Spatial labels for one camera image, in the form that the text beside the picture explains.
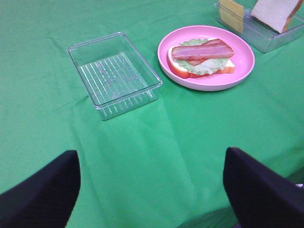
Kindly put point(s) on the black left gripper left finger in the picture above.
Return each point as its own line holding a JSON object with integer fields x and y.
{"x": 46, "y": 199}

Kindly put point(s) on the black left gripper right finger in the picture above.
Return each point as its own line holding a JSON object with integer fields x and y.
{"x": 261, "y": 198}

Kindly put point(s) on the green toy lettuce leaf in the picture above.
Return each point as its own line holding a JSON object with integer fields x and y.
{"x": 200, "y": 57}

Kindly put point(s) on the toy bread slice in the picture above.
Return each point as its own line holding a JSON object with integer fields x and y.
{"x": 277, "y": 14}
{"x": 183, "y": 69}

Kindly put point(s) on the toy bacon strip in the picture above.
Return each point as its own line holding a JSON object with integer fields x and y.
{"x": 180, "y": 52}
{"x": 212, "y": 49}

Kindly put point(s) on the yellow toy cheese slice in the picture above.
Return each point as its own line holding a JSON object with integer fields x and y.
{"x": 232, "y": 14}

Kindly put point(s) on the left clear plastic tray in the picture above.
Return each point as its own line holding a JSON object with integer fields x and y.
{"x": 116, "y": 76}

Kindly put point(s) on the clear plastic tray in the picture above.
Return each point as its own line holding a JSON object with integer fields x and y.
{"x": 260, "y": 35}
{"x": 116, "y": 76}

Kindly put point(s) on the pink round plate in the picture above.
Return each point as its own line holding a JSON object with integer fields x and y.
{"x": 244, "y": 58}

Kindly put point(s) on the right clear plastic tray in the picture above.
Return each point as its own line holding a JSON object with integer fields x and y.
{"x": 260, "y": 35}

